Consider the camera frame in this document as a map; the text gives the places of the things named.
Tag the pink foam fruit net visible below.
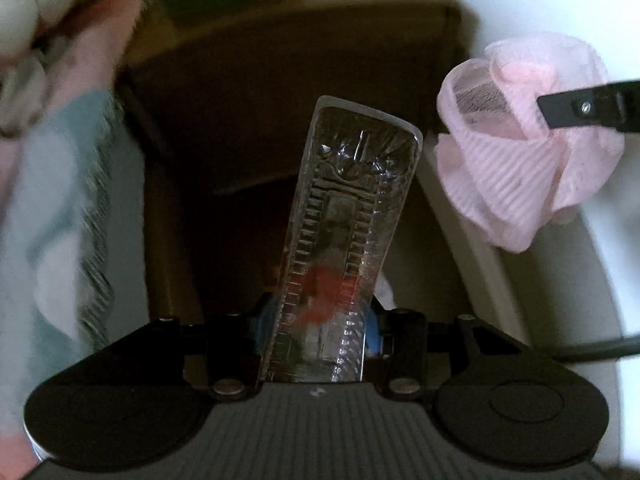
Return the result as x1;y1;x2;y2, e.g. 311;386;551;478
435;32;625;254

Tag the clear plastic blister tray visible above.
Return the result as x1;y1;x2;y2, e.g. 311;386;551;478
262;96;423;384

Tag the dark wooden nightstand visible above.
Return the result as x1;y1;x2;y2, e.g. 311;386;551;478
116;2;461;321

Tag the patterned bed sheet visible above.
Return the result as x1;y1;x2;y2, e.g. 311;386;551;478
1;0;145;479

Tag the pink plush toy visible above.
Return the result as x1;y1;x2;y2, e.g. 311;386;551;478
1;0;75;64

